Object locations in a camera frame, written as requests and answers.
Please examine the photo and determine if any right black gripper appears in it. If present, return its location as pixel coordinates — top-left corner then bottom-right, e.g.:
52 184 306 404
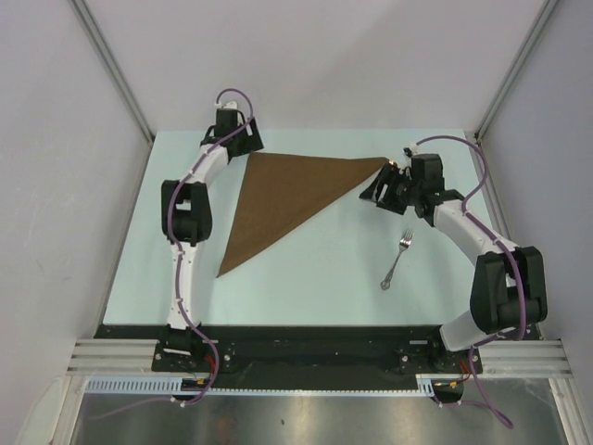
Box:
360 162 422 215

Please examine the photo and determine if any silver fork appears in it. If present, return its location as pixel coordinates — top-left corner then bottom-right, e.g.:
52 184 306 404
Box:
380 228 414 291

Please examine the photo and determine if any brown cloth napkin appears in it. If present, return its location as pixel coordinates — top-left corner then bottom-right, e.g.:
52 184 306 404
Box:
218 153 387 276

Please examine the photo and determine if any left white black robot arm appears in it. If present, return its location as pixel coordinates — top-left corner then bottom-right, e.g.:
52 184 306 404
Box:
160 101 263 371

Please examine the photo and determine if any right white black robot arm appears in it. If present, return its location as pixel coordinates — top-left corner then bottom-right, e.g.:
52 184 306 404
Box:
360 154 549 372

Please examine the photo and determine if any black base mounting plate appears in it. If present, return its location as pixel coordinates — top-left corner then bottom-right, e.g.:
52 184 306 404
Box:
95 324 541 379

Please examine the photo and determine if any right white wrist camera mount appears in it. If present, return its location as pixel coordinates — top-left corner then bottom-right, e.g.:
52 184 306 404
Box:
403 143 419 161

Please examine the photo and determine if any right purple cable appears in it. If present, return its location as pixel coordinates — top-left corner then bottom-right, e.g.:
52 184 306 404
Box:
410 133 532 427

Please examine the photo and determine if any right side aluminium rail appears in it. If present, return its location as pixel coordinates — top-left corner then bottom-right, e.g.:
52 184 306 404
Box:
464 132 528 340

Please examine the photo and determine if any aluminium rail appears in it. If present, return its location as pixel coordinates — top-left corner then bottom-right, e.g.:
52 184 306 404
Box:
67 339 573 378
464 132 528 340

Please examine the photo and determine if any left aluminium corner post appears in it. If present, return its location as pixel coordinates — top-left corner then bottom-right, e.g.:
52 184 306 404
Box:
69 0 156 146

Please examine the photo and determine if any aluminium corner post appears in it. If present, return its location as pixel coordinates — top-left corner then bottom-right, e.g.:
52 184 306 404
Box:
69 0 156 146
473 0 563 145

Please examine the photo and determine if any white slotted cable duct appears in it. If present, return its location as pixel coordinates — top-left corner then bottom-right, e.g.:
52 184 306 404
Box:
85 374 439 399

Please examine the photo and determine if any aluminium front rail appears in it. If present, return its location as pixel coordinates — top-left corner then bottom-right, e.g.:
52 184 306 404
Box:
67 339 573 378

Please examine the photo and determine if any right aluminium corner post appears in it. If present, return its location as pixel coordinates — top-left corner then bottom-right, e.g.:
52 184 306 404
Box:
473 0 563 145

